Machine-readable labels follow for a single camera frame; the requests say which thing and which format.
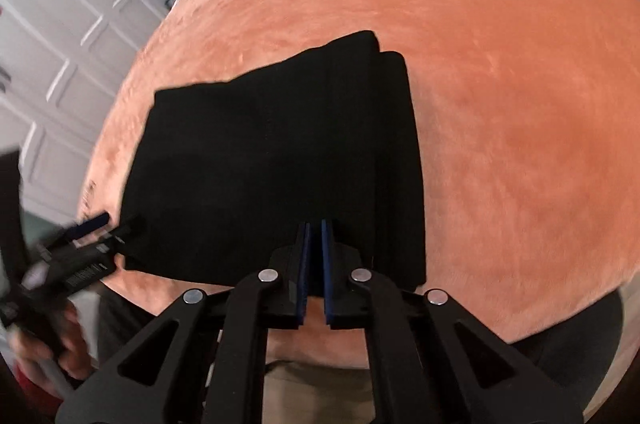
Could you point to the black pants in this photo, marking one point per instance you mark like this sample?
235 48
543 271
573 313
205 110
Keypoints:
275 144

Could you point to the person's dark clothing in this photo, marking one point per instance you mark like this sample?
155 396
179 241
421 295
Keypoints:
575 344

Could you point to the orange plush blanket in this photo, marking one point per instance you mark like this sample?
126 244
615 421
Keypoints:
500 104

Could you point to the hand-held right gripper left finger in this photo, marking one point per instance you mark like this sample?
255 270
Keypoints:
303 274

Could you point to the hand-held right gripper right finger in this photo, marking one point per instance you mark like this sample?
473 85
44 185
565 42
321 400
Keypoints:
327 274

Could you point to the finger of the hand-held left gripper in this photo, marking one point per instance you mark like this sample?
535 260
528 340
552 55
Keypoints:
125 231
90 224

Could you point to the white drawer cabinet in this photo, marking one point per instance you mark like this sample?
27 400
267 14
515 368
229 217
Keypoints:
75 29

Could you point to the person's beige shirt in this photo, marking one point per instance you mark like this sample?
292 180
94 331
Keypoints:
315 389

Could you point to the person's left hand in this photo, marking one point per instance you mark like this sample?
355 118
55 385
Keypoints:
75 354

